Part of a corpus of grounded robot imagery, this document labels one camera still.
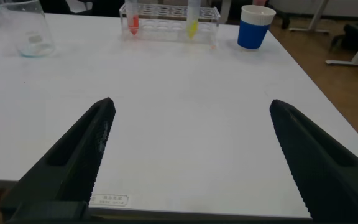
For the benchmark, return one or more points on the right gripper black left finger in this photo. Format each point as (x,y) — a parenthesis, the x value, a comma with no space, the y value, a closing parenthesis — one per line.
(70,168)

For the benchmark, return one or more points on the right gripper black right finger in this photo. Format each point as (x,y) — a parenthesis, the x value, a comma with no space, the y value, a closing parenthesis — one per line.
(328,180)

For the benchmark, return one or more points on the red pigment test tube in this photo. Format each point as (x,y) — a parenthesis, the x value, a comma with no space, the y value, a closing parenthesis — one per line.
(133,23)

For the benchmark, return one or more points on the clear glass beaker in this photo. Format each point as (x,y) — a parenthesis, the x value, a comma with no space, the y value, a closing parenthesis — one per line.
(33,37)

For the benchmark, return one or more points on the yellow pigment test tube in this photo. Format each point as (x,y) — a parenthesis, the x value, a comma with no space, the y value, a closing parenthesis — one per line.
(193,26)

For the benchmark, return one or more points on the white table label sticker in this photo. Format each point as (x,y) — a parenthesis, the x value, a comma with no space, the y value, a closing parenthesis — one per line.
(109,199)

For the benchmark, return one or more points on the white single desk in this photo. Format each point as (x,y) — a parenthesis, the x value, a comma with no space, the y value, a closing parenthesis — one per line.
(353,63)

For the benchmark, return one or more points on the blue cup with white rim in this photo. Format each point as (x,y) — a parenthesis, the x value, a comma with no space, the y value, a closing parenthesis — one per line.
(253,32)

